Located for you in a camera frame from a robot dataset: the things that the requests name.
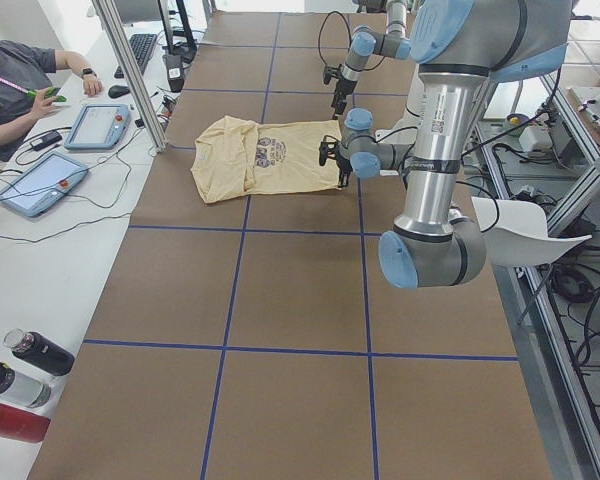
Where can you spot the light blue teach pendant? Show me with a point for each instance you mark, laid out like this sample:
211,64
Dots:
44,184
98,127

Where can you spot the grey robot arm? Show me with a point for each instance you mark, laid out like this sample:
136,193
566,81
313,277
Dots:
363,42
459,47

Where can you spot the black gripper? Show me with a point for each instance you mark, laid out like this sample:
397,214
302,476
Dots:
339,91
343,171

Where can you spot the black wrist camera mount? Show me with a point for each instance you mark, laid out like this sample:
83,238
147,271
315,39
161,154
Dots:
331,72
328,149

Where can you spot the aluminium frame post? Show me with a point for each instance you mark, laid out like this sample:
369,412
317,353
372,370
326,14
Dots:
113,27

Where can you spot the red water bottle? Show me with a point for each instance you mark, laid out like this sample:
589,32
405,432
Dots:
21,425

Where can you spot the black steel-capped water bottle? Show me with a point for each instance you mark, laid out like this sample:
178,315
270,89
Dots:
37,350

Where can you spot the black keyboard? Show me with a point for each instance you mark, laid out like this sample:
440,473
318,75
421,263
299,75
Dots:
142,46

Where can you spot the black computer mouse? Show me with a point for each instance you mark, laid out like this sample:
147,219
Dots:
117,91

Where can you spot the green phone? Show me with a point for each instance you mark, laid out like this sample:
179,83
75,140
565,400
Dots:
49,93

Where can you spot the white plastic chair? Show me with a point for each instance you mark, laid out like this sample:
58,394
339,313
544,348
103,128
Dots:
516,233

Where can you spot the beige long-sleeve printed shirt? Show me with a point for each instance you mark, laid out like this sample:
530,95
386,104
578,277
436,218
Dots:
236,157

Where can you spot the seated person grey shirt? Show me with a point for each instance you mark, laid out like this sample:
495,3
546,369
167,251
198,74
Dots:
24,68

